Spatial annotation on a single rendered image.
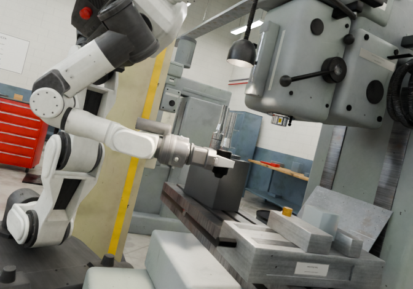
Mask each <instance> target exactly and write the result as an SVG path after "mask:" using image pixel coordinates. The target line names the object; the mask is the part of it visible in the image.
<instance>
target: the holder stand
mask: <svg viewBox="0 0 413 289"><path fill-rule="evenodd" d="M240 158H241V156H238V155H235V154H232V155H231V160H232V161H235V164H234V167H233V168H229V169H228V172H227V175H224V176H223V177H222V178H217V177H215V176H214V173H213V172H212V171H211V170H207V169H204V168H203V167H199V166H196V165H190V167H189V171H188V174H187V179H186V184H185V187H184V192H185V193H186V194H188V195H190V196H191V197H193V198H194V199H196V200H198V201H199V202H201V203H202V204H204V205H206V206H207V207H209V208H211V209H212V210H224V211H232V212H237V211H238V209H239V206H240V201H241V198H242V194H243V189H244V186H245V181H246V177H247V174H248V169H249V166H250V163H249V162H246V161H244V160H240Z"/></svg>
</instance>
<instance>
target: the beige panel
mask: <svg viewBox="0 0 413 289"><path fill-rule="evenodd" d="M175 41H176V38H175V40H174V41H173V42H172V43H171V44H170V45H169V46H167V47H166V48H165V49H164V50H163V51H161V53H159V54H158V56H156V57H155V58H150V57H149V58H147V59H145V60H143V61H141V62H139V63H135V64H134V65H133V66H127V67H125V71H124V72H123V73H120V72H119V84H118V88H117V95H116V102H115V104H114V106H113V107H112V108H111V110H110V112H109V113H108V115H107V116H106V119H107V120H110V121H114V122H117V123H120V124H121V125H123V126H124V127H126V128H128V129H131V130H134V131H137V132H138V131H140V130H137V129H135V125H136V120H137V118H138V117H141V118H144V119H149V120H152V121H156V118H157V113H158V110H159V106H160V101H161V98H162V94H163V89H164V86H165V81H166V78H167V74H168V69H169V65H170V61H171V56H172V53H173V49H174V46H175ZM103 145H104V148H105V156H104V161H103V165H102V167H101V171H100V175H99V177H98V181H97V183H96V185H95V186H94V187H93V189H92V190H91V191H90V192H89V193H88V194H87V196H86V197H85V198H84V199H83V200H82V202H81V203H80V204H79V206H78V208H77V210H76V215H75V218H74V228H73V233H72V236H74V237H76V238H78V239H80V240H81V241H83V243H85V244H86V245H87V246H88V247H89V248H90V249H91V250H92V251H93V252H94V253H95V254H96V255H98V256H99V257H100V258H101V259H103V257H104V254H107V253H111V254H113V255H114V256H115V257H114V259H115V260H116V261H117V262H123V261H125V262H126V260H125V257H124V254H123V251H124V246H125V242H126V239H127V234H128V230H129V227H130V222H131V219H132V214H133V209H134V206H135V202H136V197H137V194H138V190H139V186H140V182H141V177H142V174H143V170H144V165H145V162H146V159H139V158H137V157H133V156H129V155H127V154H123V153H121V152H117V151H113V150H112V149H111V148H110V147H107V146H106V145H105V143H103Z"/></svg>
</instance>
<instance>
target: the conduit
mask: <svg viewBox="0 0 413 289"><path fill-rule="evenodd" d="M408 57H413V55H411V54H410V53H407V54H402V55H393V56H388V57H387V58H389V59H391V60H393V59H399V58H408ZM407 72H408V73H410V74H411V76H410V79H409V83H408V88H407V108H408V113H407V114H405V112H404V110H403V108H402V104H401V100H400V99H401V97H400V89H401V85H402V82H403V79H404V77H405V75H406V73H407ZM387 91H388V92H387V96H386V98H387V99H386V101H387V102H386V105H387V111H388V114H389V116H390V117H391V118H392V119H393V120H394V121H396V122H400V123H402V124H403V125H404V126H405V127H407V128H409V129H413V59H410V60H409V61H407V62H405V63H404V64H403V65H401V66H399V67H398V68H397V69H396V70H395V71H394V73H393V75H392V77H391V79H390V82H389V85H388V90H387ZM411 120H412V121H411Z"/></svg>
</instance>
